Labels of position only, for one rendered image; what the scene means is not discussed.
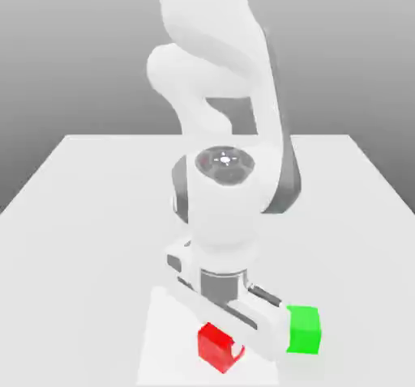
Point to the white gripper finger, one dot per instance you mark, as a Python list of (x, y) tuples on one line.
[(236, 349)]

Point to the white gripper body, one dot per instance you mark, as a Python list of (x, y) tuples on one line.
[(267, 332)]

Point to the small red cube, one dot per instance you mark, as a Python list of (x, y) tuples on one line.
[(212, 348)]

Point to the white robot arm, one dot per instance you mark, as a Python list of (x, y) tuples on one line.
[(220, 215)]

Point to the small green cube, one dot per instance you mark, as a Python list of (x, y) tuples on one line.
[(304, 328)]

